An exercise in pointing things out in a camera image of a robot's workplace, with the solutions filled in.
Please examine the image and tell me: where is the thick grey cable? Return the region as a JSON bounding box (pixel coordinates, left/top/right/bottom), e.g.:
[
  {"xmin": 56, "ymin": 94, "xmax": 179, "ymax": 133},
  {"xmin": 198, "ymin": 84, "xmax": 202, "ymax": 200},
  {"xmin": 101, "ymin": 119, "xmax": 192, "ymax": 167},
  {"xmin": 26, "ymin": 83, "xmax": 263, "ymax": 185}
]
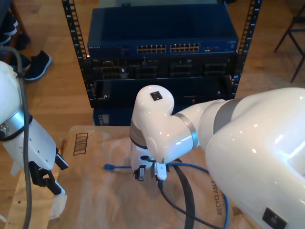
[{"xmin": 0, "ymin": 46, "xmax": 33, "ymax": 229}]

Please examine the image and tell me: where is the dark shoe white sole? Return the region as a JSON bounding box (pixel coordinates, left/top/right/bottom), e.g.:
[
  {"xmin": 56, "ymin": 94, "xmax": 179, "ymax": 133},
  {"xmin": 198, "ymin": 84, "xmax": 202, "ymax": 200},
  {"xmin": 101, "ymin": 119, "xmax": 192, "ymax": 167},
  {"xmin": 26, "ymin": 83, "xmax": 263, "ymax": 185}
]
[
  {"xmin": 8, "ymin": 53, "xmax": 31, "ymax": 72},
  {"xmin": 24, "ymin": 50, "xmax": 53, "ymax": 82},
  {"xmin": 0, "ymin": 33, "xmax": 12, "ymax": 46},
  {"xmin": 1, "ymin": 10, "xmax": 19, "ymax": 36}
]

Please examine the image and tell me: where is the black server unit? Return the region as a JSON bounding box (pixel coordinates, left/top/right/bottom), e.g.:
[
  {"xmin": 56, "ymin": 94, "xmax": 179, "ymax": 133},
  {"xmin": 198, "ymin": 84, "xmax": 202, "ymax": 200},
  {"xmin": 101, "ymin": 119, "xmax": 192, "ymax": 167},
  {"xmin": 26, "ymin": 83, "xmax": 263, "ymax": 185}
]
[{"xmin": 89, "ymin": 57, "xmax": 239, "ymax": 79}]

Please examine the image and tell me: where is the black rack frame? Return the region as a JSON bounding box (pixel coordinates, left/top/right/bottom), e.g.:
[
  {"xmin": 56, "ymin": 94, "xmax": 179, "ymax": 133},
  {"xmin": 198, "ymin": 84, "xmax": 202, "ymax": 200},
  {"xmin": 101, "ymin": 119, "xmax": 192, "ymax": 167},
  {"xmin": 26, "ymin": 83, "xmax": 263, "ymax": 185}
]
[{"xmin": 61, "ymin": 0, "xmax": 263, "ymax": 108}]

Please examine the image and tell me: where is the black metal chair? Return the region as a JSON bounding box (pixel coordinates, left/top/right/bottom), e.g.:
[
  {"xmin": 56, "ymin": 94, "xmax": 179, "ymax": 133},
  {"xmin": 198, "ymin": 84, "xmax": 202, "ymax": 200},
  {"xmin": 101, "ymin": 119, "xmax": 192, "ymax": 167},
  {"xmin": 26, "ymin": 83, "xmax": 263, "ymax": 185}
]
[{"xmin": 274, "ymin": 4, "xmax": 305, "ymax": 83}]

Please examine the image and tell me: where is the black camera cable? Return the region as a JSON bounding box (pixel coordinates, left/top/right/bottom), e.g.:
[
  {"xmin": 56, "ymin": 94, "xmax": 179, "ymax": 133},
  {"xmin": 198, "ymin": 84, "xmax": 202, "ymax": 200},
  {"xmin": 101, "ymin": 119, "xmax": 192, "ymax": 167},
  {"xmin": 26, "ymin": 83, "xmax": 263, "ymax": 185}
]
[{"xmin": 156, "ymin": 176, "xmax": 231, "ymax": 229}]

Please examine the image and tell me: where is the brown packing paper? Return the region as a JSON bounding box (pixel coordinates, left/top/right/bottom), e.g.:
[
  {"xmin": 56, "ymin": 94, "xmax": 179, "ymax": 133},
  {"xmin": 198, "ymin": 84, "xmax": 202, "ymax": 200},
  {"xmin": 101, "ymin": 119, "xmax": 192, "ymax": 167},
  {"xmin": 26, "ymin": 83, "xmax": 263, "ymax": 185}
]
[{"xmin": 47, "ymin": 125, "xmax": 263, "ymax": 229}]

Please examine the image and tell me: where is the blue network switch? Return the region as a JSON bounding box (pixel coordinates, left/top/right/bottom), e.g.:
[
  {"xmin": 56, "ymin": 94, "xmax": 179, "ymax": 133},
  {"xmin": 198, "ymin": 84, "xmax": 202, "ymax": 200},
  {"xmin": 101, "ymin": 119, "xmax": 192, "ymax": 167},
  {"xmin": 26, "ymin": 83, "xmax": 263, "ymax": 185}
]
[{"xmin": 87, "ymin": 4, "xmax": 240, "ymax": 58}]

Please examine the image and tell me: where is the wooden shoe shelf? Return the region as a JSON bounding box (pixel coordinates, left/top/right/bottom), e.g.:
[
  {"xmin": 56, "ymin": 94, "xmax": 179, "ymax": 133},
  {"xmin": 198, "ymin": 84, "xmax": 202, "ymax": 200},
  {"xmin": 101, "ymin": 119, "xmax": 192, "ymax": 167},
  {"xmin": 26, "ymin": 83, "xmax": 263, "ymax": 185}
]
[{"xmin": 0, "ymin": 0, "xmax": 27, "ymax": 82}]

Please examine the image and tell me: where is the blue network cable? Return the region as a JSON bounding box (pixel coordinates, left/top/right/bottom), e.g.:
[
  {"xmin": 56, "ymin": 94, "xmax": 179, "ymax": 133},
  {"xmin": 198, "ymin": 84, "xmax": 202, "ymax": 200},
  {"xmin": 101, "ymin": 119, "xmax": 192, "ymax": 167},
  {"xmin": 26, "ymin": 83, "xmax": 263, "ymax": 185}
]
[{"xmin": 102, "ymin": 163, "xmax": 231, "ymax": 229}]

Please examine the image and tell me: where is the white paper label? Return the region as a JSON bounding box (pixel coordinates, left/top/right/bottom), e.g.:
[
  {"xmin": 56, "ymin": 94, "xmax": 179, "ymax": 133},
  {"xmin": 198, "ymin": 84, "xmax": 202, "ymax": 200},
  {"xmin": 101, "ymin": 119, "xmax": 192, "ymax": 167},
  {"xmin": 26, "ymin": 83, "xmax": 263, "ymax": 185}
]
[{"xmin": 50, "ymin": 194, "xmax": 68, "ymax": 219}]

